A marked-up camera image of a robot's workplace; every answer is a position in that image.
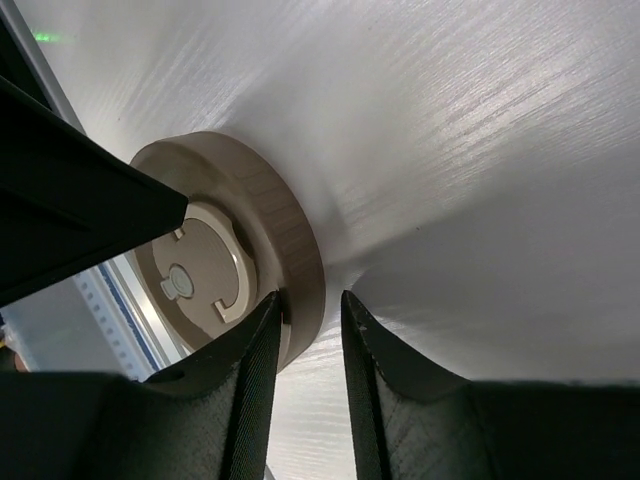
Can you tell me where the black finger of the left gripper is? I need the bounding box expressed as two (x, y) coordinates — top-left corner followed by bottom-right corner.
(1, 81), (188, 306)

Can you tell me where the slotted cable duct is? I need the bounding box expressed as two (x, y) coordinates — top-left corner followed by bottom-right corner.
(71, 264), (166, 381)

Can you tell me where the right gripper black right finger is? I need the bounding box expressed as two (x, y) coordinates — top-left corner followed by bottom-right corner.
(341, 291), (639, 479)

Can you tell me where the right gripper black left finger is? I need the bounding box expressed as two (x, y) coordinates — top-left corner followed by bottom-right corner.
(1, 293), (279, 479)

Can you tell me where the aluminium front rail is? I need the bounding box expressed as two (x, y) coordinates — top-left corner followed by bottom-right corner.
(1, 1), (85, 134)

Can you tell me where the beige round lid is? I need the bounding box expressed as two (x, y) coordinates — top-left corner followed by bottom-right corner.
(130, 132), (326, 369)

